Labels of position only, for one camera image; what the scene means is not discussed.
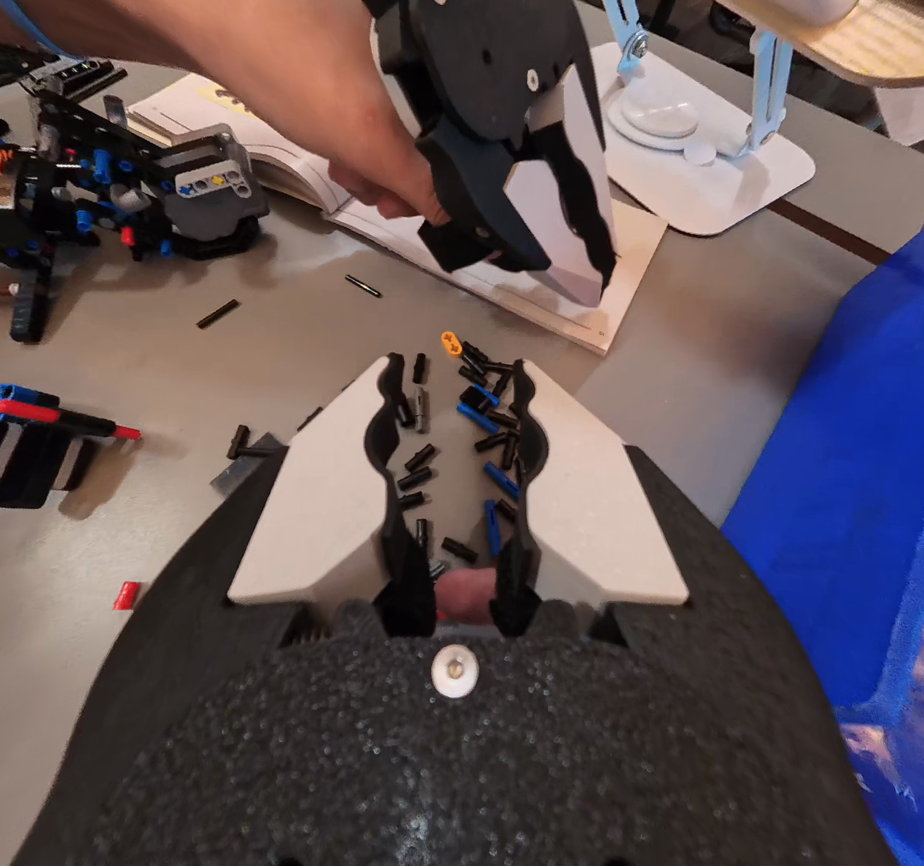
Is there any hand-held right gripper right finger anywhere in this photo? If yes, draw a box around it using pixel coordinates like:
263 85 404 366
491 358 690 638

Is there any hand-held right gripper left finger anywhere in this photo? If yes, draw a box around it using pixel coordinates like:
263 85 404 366
227 353 437 637

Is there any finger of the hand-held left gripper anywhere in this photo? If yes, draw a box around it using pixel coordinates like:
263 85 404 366
504 82 605 308
566 63 619 298

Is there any lego instruction booklet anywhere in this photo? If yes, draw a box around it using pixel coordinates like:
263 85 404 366
126 72 668 356

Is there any pile of black lego pins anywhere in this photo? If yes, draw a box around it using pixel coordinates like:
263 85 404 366
393 339 550 571

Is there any grey flat lego piece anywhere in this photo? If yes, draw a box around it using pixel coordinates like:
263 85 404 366
209 433 290 497

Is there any black lego connector piece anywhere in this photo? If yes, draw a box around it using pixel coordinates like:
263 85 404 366
226 424 279 461

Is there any small lego sub-assembly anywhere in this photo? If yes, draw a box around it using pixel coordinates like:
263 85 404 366
0 384 143 509

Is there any partly built lego model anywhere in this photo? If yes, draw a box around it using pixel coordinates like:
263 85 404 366
0 43 271 346

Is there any person's left hand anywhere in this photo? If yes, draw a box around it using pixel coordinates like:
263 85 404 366
289 21 450 226

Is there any white and blue desk lamp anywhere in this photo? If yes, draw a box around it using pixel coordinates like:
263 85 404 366
577 0 867 239

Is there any blue bag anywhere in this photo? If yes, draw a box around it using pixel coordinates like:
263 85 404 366
722 231 924 866

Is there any wooden board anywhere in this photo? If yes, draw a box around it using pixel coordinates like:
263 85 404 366
621 0 924 90

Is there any blue strap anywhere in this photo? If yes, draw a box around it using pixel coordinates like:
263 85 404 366
0 0 69 60

